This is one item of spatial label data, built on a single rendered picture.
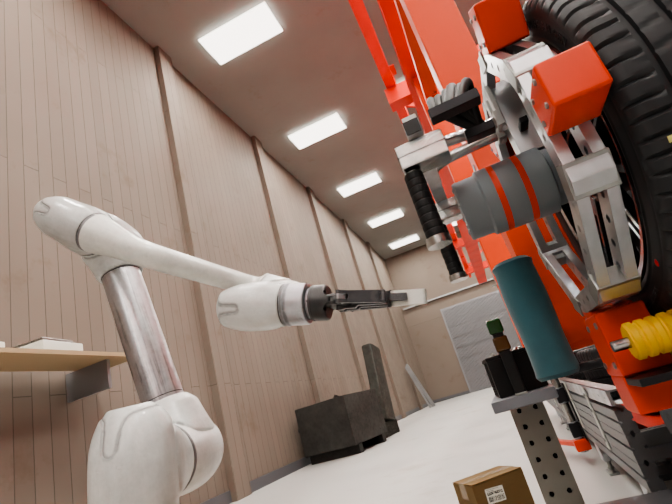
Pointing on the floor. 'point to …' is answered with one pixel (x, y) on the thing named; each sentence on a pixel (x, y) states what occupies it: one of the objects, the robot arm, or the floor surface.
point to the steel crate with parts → (341, 426)
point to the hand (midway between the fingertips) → (408, 297)
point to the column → (546, 455)
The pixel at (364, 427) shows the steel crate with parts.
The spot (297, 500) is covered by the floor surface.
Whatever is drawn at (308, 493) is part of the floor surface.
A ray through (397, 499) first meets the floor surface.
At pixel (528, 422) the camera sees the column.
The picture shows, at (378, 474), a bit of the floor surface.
